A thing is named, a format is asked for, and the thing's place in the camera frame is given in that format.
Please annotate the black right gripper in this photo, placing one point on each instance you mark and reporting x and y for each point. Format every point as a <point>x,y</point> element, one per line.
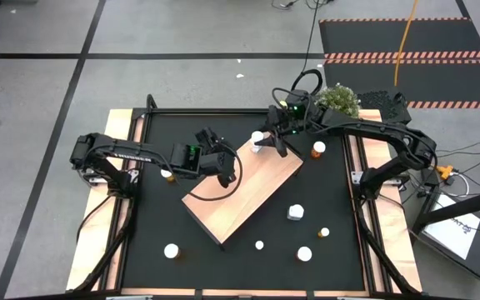
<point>281,123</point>

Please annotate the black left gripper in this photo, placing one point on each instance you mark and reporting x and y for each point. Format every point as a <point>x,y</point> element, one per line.
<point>217,162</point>

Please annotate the large orange pill bottle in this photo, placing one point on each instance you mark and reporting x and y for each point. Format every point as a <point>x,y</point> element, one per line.
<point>166,174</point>
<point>318,147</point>
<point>171,251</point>

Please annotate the white round piece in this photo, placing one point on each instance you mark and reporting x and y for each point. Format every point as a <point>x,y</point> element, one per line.
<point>304,253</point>

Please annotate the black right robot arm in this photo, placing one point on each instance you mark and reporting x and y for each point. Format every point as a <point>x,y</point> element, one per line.
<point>369,129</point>

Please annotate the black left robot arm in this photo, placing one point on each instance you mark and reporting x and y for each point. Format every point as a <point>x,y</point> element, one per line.
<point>119,152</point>

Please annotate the yellow tape tag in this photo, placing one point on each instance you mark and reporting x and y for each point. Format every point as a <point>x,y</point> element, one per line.
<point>283,103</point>

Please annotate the green potted plant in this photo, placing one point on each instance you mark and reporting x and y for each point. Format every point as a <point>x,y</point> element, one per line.
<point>338,100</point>

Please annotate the black perforated box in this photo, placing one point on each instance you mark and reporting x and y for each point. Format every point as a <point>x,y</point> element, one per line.
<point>379,102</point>

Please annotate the black mat with striped edges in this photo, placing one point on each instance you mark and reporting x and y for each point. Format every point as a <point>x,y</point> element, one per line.
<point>361,37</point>

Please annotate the silver aluminium extrusion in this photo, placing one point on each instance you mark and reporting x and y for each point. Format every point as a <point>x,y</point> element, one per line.
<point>129,298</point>

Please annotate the white paper sheet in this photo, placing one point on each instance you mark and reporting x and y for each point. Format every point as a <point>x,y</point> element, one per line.
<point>452,233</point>

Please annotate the black metal table frame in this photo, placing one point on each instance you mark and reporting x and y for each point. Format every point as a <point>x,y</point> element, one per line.
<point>240,111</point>

